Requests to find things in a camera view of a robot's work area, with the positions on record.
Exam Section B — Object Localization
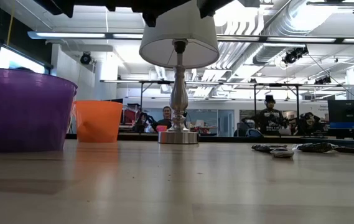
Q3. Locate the person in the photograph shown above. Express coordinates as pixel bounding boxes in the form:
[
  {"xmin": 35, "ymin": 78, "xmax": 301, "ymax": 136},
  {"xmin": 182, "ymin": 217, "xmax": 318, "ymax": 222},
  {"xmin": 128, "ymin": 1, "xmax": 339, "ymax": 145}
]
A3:
[
  {"xmin": 241, "ymin": 95, "xmax": 289, "ymax": 135},
  {"xmin": 297, "ymin": 111, "xmax": 324, "ymax": 135},
  {"xmin": 151, "ymin": 105, "xmax": 174, "ymax": 129}
]

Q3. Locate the white shade silver table lamp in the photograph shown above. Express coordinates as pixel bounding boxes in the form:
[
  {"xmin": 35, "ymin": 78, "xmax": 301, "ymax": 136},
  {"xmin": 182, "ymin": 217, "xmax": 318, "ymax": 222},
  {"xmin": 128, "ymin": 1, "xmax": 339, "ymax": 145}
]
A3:
[{"xmin": 138, "ymin": 0, "xmax": 221, "ymax": 145}]

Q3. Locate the silver ventilation duct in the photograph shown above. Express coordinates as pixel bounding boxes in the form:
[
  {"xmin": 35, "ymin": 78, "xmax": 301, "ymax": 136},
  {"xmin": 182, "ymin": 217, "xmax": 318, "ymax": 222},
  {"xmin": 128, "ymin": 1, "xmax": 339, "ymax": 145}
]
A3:
[{"xmin": 220, "ymin": 0, "xmax": 308, "ymax": 68}]

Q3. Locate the orange pumpkin plastic bucket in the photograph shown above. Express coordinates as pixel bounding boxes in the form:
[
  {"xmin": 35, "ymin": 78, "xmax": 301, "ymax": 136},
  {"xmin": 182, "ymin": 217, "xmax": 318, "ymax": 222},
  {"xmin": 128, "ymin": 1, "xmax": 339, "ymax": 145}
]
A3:
[{"xmin": 73, "ymin": 100, "xmax": 124, "ymax": 143}]

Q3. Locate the purple plastic bucket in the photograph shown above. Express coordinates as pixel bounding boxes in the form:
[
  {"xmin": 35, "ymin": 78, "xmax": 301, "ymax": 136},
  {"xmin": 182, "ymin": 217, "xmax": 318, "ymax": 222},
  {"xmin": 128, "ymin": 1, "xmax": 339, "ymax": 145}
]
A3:
[{"xmin": 0, "ymin": 67, "xmax": 78, "ymax": 153}]

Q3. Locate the black computer monitor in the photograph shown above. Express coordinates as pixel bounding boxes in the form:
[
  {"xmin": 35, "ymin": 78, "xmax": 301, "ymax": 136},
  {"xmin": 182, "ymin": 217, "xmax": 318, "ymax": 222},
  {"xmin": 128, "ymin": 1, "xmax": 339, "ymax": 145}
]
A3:
[{"xmin": 327, "ymin": 99, "xmax": 354, "ymax": 130}]

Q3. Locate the black ceiling track bar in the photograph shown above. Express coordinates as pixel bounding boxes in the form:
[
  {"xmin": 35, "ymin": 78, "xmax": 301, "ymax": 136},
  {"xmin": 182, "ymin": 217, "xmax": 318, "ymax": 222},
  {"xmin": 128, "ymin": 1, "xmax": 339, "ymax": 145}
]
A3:
[{"xmin": 306, "ymin": 1, "xmax": 354, "ymax": 15}]

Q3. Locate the yellow cable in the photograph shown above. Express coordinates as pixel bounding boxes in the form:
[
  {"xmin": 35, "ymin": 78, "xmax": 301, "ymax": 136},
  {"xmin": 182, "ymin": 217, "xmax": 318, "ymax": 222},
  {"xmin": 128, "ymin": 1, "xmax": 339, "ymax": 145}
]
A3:
[{"xmin": 6, "ymin": 0, "xmax": 17, "ymax": 47}]

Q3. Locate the black ceiling spotlight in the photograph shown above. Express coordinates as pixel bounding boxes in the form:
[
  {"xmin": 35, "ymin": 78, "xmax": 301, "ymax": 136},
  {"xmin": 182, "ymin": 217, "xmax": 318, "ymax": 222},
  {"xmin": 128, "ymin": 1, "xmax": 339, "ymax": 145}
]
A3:
[
  {"xmin": 314, "ymin": 75, "xmax": 333, "ymax": 85},
  {"xmin": 281, "ymin": 45, "xmax": 310, "ymax": 65},
  {"xmin": 79, "ymin": 51, "xmax": 93, "ymax": 66}
]

